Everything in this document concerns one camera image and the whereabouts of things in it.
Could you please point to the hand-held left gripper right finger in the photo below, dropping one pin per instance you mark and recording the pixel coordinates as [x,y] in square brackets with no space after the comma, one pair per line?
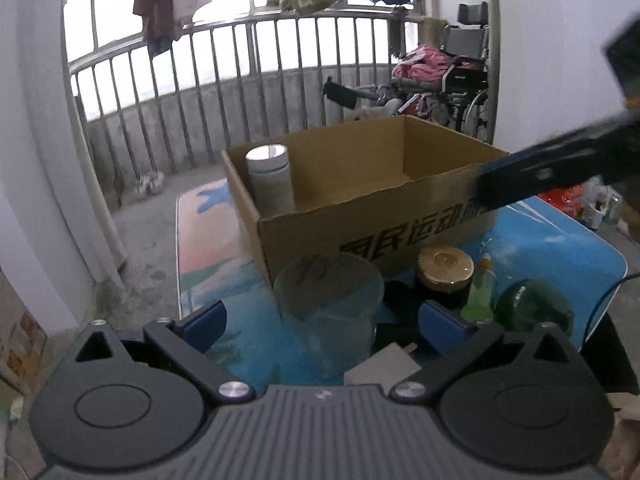
[442,325]

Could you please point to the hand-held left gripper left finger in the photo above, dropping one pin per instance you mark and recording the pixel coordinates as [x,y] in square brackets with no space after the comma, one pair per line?
[202,325]

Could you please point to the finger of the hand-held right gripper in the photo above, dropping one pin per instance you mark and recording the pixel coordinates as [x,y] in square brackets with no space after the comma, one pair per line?
[505,180]

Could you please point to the small light green bottle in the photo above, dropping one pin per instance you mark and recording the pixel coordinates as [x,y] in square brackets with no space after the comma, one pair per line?
[479,295]

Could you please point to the dark jar with gold lid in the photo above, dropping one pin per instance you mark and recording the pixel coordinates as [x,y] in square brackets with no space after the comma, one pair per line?
[445,265]

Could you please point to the white charger plug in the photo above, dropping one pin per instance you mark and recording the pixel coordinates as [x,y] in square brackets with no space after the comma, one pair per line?
[380,367]

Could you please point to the round green glass bottle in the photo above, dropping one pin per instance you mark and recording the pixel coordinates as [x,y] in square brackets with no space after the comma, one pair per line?
[530,305]

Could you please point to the clear plastic cup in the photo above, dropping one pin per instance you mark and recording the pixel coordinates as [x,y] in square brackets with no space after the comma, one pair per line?
[325,310]

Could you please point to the brown cardboard box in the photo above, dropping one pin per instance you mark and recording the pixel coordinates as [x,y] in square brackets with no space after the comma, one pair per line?
[310,245]

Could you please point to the red gift bag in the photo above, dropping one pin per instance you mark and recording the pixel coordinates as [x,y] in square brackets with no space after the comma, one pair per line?
[562,200]

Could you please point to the blue printed folding table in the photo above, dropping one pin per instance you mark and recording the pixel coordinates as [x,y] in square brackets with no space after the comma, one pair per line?
[215,260]

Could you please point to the white cup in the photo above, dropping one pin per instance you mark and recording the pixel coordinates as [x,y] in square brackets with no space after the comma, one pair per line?
[592,215]

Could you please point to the pink cloth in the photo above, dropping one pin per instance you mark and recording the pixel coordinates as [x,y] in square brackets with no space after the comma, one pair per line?
[425,62]

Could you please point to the black wheelchair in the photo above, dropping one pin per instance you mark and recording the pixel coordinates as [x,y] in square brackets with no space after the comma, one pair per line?
[465,40]

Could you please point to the white cylindrical bottle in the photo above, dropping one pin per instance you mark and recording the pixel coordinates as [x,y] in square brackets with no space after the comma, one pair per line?
[270,180]

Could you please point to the olive cloth on railing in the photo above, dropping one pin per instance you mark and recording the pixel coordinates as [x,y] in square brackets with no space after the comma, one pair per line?
[434,35]

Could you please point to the white wrapped pipe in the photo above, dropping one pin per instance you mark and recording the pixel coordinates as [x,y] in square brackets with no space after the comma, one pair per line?
[95,200]

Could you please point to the grey towel on railing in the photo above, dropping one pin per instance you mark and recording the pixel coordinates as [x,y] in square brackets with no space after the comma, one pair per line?
[396,35]

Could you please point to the printed cardboard box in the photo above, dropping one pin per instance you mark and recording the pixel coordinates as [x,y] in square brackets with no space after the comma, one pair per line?
[20,330]

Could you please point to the brown cardboard piece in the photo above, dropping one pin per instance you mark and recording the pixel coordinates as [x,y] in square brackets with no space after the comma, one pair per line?
[625,420]

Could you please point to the metal balcony railing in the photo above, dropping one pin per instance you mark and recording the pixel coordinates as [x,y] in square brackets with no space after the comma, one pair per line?
[190,30]

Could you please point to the pink brown hanging garment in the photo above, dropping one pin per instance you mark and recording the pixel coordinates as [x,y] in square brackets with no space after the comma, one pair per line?
[170,0]

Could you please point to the grey frame with black pad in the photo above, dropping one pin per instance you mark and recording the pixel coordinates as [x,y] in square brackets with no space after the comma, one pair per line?
[340,94]

